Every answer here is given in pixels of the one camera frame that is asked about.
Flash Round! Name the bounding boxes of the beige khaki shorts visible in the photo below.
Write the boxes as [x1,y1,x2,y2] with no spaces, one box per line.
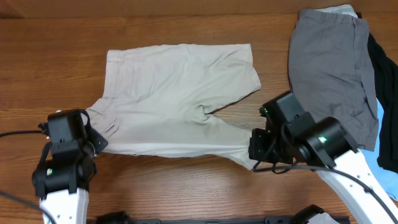
[87,44,261,169]

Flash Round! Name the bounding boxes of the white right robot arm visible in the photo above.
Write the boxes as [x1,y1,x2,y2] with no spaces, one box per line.
[248,91,397,223]

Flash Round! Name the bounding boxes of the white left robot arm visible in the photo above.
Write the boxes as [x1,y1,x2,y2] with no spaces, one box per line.
[32,109,108,223]

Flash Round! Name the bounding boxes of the grey shorts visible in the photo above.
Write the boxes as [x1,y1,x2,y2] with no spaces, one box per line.
[288,9,379,151]

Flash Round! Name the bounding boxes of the light blue garment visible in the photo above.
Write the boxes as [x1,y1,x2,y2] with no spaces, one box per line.
[361,100,398,201]

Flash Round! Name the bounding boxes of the black garment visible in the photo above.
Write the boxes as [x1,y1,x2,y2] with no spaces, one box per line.
[368,35,397,172]

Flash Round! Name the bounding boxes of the white speckled garment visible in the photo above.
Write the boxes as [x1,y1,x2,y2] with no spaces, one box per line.
[317,4,358,18]

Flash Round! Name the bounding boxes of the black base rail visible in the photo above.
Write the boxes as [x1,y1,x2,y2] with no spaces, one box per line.
[86,211,351,224]

